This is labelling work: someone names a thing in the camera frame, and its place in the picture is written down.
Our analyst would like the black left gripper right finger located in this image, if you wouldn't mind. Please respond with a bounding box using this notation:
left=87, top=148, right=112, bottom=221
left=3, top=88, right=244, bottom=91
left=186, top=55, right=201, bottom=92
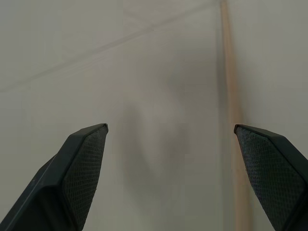
left=233, top=124, right=308, bottom=231

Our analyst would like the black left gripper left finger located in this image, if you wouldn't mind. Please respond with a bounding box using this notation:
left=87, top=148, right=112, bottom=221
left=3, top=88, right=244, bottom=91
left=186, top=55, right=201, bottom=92
left=0, top=123, right=109, bottom=231

